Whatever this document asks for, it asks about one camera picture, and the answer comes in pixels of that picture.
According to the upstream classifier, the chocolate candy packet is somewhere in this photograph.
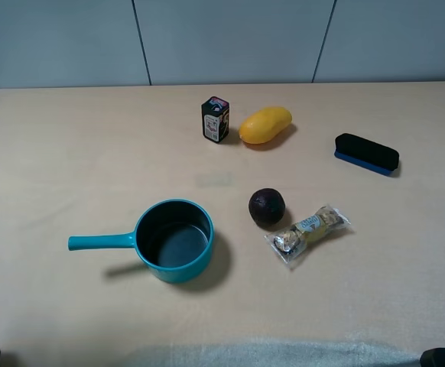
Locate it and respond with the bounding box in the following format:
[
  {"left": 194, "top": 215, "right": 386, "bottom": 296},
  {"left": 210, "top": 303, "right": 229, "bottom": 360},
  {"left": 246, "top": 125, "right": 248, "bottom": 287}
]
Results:
[{"left": 264, "top": 205, "right": 351, "bottom": 268}]

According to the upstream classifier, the dark purple round fruit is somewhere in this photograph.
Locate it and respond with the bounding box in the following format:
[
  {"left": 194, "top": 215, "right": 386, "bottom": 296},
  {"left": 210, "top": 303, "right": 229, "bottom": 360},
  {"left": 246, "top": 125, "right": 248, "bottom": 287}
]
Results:
[{"left": 248, "top": 188, "right": 286, "bottom": 227}]

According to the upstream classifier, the yellow mango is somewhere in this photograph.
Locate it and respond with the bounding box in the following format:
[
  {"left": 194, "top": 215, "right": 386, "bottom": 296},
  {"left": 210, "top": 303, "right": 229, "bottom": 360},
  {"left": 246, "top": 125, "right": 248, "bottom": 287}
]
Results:
[{"left": 239, "top": 106, "right": 292, "bottom": 145}]

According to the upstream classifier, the small black carton box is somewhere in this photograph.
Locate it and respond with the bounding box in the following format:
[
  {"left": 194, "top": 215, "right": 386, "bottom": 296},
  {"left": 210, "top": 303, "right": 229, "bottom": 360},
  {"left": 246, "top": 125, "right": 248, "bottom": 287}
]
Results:
[{"left": 201, "top": 96, "right": 229, "bottom": 144}]

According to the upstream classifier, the teal saucepan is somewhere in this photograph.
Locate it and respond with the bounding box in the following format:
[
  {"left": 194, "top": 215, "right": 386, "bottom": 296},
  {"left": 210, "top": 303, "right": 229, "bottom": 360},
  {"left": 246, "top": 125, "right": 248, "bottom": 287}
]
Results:
[{"left": 68, "top": 199, "right": 215, "bottom": 284}]

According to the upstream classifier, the black and blue eraser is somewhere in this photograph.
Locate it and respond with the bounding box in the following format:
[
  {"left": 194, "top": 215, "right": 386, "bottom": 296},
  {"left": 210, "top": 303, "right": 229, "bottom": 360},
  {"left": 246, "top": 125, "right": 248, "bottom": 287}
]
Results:
[{"left": 334, "top": 133, "right": 400, "bottom": 177}]

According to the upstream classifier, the grey cloth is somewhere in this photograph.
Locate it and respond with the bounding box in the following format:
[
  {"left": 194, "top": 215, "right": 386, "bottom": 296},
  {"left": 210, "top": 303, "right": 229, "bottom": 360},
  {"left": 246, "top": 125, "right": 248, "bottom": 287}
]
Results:
[{"left": 122, "top": 339, "right": 421, "bottom": 366}]

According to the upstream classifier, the black corner block right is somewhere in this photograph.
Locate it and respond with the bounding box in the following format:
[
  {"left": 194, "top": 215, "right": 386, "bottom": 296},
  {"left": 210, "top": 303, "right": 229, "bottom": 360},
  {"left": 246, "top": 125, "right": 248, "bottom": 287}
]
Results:
[{"left": 420, "top": 348, "right": 445, "bottom": 367}]

